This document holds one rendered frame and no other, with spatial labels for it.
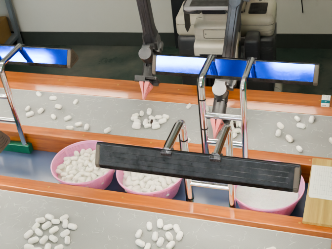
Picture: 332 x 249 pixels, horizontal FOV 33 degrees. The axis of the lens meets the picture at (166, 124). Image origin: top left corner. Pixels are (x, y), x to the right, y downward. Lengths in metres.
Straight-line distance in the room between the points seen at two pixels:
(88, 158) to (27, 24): 2.77
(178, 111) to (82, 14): 2.35
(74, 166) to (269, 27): 1.38
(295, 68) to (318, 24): 2.33
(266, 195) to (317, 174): 0.20
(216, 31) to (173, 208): 1.16
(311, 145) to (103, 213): 0.85
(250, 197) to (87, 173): 0.64
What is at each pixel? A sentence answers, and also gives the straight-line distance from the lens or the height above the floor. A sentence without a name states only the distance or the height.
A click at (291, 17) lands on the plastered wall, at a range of 4.37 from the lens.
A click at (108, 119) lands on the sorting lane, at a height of 0.74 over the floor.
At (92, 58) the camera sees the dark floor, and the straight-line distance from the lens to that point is 4.61.
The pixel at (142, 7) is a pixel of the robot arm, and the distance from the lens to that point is 2.40.
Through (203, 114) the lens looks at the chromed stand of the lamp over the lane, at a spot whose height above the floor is 0.97.
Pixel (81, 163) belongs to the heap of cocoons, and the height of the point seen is 0.74.
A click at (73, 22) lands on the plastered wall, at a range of 4.78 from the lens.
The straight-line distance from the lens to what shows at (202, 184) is 1.96.
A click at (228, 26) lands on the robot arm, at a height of 1.14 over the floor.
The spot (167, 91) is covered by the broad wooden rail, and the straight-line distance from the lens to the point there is 2.60.
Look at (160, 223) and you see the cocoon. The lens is 1.97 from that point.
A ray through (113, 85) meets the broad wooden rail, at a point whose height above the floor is 0.76.
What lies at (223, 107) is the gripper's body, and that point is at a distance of 2.31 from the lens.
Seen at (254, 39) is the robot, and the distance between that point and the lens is 3.01.
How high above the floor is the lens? 2.16
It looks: 36 degrees down
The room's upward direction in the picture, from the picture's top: 7 degrees counter-clockwise
